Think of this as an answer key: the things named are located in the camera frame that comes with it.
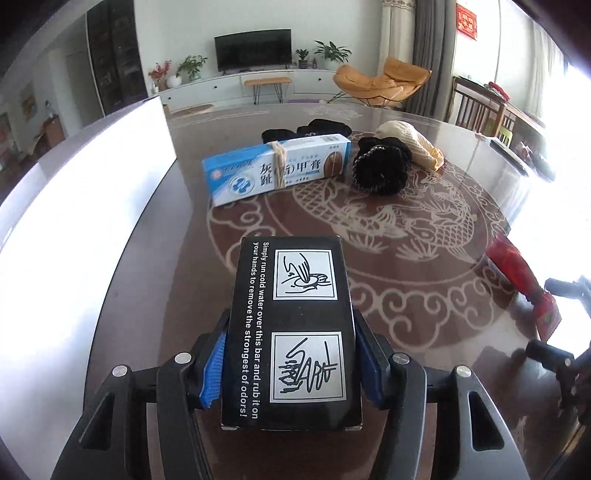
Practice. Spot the dark wooden chair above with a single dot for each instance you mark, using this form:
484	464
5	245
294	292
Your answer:
475	110

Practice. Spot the cream mesh cloth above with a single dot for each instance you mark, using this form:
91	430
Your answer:
415	143

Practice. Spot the round pink rug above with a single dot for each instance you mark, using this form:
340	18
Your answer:
196	110

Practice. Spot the black scrunchie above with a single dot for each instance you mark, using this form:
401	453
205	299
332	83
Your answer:
383	166

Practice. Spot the white round vase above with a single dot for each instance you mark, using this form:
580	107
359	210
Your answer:
172	81

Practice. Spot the framed wall painting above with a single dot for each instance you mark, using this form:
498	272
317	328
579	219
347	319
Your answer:
27	101

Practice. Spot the brown wooden side cabinet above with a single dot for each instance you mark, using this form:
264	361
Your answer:
54	131

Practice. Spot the small green potted plant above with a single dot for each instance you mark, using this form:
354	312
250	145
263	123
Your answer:
302	56

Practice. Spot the large leafy potted plant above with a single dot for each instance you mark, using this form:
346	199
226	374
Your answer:
332	53

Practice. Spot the black knit cloth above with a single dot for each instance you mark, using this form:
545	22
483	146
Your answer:
277	136
323	127

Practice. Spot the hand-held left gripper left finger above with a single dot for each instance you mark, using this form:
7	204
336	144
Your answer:
213	369

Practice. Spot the brown patterned glass desktop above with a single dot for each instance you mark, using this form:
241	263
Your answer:
438	360

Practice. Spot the black cardboard box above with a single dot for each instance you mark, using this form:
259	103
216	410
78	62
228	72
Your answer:
258	332

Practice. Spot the blue and white carton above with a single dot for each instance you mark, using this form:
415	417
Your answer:
240	184

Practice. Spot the cream covered standing air conditioner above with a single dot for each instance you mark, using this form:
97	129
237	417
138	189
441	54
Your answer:
397	32

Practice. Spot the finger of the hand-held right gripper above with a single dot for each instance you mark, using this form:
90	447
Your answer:
568	286
549	353

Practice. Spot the wooden bench with metal legs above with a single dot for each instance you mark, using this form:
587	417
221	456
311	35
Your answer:
268	81

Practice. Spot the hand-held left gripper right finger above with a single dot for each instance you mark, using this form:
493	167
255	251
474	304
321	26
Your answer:
369	364

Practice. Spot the red packet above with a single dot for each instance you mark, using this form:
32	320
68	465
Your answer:
512	263

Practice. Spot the orange lounge chair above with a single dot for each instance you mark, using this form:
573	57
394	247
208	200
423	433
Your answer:
378	85

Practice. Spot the white television cabinet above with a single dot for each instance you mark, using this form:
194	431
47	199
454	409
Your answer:
221	87

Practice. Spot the grey curtain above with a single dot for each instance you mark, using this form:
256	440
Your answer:
431	55

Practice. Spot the red flowers in vase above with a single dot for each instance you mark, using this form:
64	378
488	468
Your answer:
160	71

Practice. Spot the black flat television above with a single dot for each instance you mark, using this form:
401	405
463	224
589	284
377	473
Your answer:
254	50

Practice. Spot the red wall hanging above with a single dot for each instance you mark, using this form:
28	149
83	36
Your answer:
466	21

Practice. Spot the black remote control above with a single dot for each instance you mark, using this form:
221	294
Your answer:
508	154

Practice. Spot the dark glass display cabinet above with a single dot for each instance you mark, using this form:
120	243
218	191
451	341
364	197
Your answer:
115	55

